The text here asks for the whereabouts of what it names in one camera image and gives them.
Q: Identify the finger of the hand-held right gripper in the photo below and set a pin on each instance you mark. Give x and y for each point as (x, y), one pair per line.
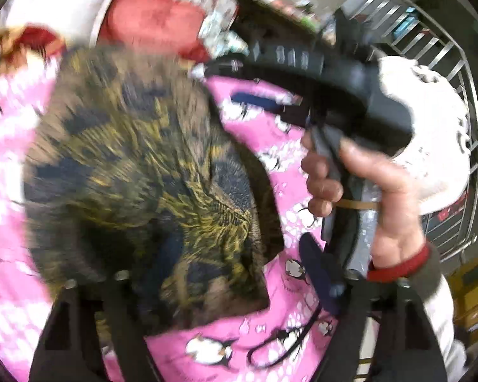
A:
(259, 99)
(279, 57)

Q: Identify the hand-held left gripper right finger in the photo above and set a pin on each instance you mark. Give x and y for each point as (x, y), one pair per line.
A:
(318, 266)

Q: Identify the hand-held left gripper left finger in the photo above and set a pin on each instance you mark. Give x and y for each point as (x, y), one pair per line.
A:
(121, 314)

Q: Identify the brown floral shirt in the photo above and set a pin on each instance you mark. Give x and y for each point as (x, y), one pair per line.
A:
(143, 159)

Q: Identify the person's right forearm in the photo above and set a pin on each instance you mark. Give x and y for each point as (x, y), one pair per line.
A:
(442, 302)

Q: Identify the person's right hand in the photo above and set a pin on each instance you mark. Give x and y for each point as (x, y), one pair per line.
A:
(386, 207)

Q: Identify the pink penguin blanket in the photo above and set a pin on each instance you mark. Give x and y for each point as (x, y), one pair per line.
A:
(259, 135)

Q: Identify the carved dark wooden cabinet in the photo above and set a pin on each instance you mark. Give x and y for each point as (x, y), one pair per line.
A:
(271, 20)

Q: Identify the light patterned cloth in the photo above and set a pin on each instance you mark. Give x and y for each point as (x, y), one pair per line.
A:
(219, 34)

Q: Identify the white knitted cloth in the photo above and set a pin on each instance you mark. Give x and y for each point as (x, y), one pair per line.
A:
(434, 139)

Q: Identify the red heart pillow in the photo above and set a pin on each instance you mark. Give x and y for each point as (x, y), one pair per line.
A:
(151, 16)

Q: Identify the red box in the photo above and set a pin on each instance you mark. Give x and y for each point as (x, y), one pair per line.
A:
(448, 213)

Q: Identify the yellow cardboard box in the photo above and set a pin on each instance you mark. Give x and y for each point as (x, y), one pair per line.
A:
(473, 286)

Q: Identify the white pillow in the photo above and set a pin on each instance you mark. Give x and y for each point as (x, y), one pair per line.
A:
(59, 4)

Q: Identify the red and yellow blanket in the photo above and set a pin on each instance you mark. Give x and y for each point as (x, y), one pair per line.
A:
(28, 39)

